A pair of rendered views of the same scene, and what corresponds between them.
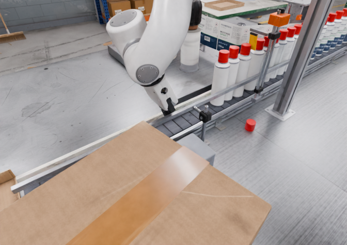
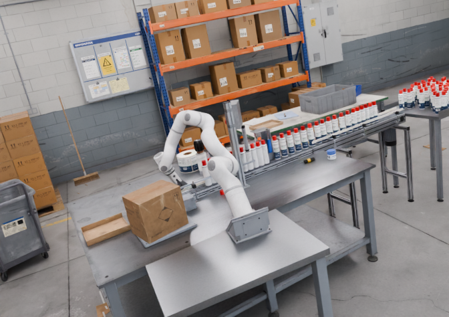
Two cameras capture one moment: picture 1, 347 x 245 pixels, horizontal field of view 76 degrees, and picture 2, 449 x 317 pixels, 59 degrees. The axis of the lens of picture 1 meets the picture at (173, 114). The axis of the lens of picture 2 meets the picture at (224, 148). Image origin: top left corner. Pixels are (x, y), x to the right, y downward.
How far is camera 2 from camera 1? 2.40 m
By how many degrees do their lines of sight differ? 25
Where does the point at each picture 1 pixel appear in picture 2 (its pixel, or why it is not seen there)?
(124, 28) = (158, 157)
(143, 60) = (162, 164)
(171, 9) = (168, 151)
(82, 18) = (153, 151)
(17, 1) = (94, 144)
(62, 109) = not seen: hidden behind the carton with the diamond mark
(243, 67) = not seen: hidden behind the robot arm
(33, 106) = not seen: hidden behind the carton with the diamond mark
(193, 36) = (200, 156)
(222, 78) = (205, 172)
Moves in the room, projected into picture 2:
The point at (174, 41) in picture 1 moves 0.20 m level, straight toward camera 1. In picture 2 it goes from (170, 158) to (161, 169)
